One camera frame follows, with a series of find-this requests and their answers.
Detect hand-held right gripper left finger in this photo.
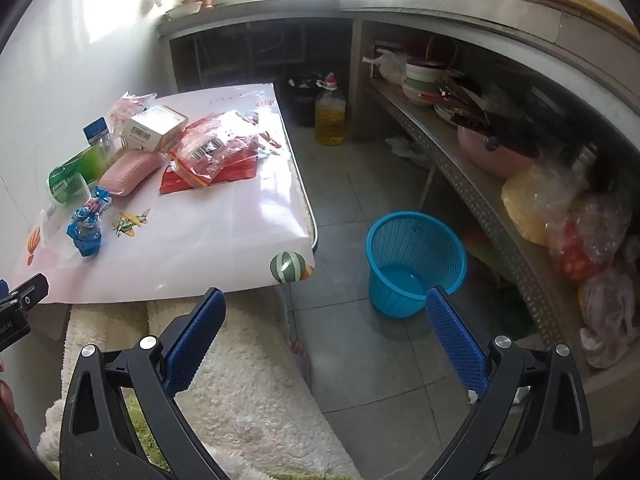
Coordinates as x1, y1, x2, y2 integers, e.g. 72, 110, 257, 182
59, 287, 231, 480

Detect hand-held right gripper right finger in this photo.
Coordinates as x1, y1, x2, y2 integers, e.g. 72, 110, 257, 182
417, 285, 593, 480

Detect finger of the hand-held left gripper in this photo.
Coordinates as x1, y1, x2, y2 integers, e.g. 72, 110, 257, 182
0, 272, 49, 353

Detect blue wrapper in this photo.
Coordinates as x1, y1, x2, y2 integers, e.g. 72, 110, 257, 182
66, 186, 113, 259

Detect blue plastic basket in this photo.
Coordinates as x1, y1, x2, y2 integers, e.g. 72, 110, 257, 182
366, 211, 468, 318

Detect green plastic bottle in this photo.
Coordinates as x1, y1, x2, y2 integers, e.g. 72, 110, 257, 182
47, 142, 116, 206

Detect pink sponge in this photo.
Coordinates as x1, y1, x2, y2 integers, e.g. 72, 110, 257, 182
97, 151, 163, 196

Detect clear bottle with blue label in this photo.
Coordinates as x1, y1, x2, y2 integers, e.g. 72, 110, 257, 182
82, 116, 118, 153

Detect red clear plastic bag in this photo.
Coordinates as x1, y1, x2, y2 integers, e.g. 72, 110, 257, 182
167, 110, 283, 188

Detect white and orange cardboard box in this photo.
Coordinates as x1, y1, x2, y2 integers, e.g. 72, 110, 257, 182
120, 105, 190, 153

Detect pink plastic wrapper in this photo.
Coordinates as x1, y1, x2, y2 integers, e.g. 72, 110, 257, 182
107, 91, 158, 136

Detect person's left hand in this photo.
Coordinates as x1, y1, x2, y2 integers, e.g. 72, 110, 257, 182
0, 379, 28, 446

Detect green and red bag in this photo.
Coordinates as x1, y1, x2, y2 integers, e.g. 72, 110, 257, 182
465, 230, 531, 341

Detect white fluffy pajama pants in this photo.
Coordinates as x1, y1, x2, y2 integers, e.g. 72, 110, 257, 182
37, 287, 361, 480

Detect perforated metal shelf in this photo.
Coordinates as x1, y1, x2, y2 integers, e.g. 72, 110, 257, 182
365, 80, 601, 376

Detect red filled plastic bag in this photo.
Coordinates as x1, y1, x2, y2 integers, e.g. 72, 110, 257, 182
546, 195, 631, 281

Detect yellow plastic bag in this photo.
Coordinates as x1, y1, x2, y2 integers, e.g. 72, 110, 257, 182
501, 162, 586, 247

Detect pink plastic bag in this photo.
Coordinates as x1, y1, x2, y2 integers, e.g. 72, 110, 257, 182
579, 270, 640, 368

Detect pink basin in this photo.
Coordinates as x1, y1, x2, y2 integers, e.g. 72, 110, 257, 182
457, 125, 538, 178

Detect white rag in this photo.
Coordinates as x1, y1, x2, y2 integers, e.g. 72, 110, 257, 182
385, 135, 433, 168

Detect pile of dishes and utensils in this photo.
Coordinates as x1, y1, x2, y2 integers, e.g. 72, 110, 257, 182
434, 75, 501, 131

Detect yellow cooking oil bottle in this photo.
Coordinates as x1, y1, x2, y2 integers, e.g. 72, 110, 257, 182
314, 74, 348, 147

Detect stack of bowls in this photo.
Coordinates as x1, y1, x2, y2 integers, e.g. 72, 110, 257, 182
402, 58, 451, 107

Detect black bin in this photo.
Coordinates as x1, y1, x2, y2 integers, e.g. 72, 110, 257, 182
287, 74, 326, 127

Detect white plastic bag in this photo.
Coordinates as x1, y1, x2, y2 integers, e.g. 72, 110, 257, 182
364, 48, 408, 85

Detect concrete kitchen counter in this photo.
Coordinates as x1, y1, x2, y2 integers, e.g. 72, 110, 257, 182
157, 0, 640, 126

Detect wooden cutting board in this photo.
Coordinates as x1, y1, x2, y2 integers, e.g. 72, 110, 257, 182
518, 0, 640, 41

